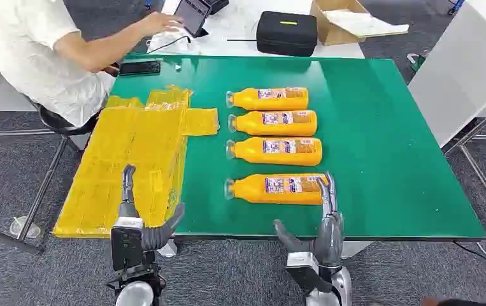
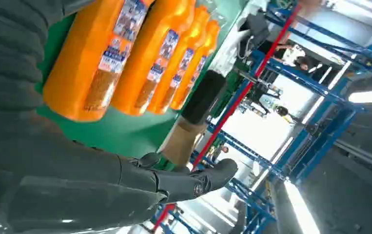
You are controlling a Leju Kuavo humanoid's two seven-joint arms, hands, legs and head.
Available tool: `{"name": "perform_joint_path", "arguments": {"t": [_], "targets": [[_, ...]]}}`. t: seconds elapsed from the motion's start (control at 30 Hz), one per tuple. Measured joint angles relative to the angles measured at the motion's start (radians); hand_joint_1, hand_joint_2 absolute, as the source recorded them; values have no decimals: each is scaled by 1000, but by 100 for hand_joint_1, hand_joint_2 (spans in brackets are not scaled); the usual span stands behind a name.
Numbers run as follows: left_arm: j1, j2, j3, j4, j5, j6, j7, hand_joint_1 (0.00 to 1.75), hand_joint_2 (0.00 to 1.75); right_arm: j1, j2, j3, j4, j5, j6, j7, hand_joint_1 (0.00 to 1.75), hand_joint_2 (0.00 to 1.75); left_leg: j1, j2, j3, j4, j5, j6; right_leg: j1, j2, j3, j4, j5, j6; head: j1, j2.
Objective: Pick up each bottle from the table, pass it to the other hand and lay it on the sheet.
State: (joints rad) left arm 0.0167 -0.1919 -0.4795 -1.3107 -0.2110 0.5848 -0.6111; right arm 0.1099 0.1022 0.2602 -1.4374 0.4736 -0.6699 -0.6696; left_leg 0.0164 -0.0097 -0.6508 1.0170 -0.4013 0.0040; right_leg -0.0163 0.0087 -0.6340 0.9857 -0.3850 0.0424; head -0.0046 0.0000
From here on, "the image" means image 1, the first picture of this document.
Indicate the black device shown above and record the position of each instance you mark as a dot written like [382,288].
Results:
[216,5]

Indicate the black round stool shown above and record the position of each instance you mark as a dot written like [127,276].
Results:
[55,120]

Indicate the person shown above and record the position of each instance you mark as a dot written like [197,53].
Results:
[19,50]

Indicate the black tablet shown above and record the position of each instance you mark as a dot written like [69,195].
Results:
[192,14]

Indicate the white foam sheet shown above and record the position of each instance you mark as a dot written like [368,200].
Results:
[365,23]

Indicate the white side table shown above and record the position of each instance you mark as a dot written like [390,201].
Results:
[458,72]

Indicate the person's left hand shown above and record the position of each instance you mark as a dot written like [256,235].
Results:
[160,22]

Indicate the orange drink bottle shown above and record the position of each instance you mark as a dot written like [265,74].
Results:
[251,123]
[247,99]
[249,151]
[249,190]

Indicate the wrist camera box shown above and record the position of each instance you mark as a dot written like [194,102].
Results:
[304,268]
[125,247]

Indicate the black zip case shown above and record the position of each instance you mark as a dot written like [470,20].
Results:
[287,36]

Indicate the white crumpled bag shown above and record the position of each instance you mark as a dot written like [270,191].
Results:
[162,41]

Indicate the metal frame legs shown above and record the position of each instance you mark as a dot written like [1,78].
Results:
[44,181]

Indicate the black smartphone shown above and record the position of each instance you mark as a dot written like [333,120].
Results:
[139,68]

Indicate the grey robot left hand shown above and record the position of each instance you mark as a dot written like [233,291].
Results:
[160,234]

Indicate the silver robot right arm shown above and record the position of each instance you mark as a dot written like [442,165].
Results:
[344,285]

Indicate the clear plastic cup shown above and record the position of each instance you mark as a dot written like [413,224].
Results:
[23,228]

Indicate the brown cardboard box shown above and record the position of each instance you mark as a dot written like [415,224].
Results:
[331,31]

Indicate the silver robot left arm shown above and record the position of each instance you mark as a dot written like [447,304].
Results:
[135,295]

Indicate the green table mat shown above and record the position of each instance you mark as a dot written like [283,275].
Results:
[373,148]

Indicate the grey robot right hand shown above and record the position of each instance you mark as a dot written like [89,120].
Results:
[329,240]

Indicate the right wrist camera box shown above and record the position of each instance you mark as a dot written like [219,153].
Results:
[304,268]

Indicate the yellow plastic sheet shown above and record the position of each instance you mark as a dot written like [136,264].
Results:
[133,152]

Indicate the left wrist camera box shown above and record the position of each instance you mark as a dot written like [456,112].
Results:
[125,247]

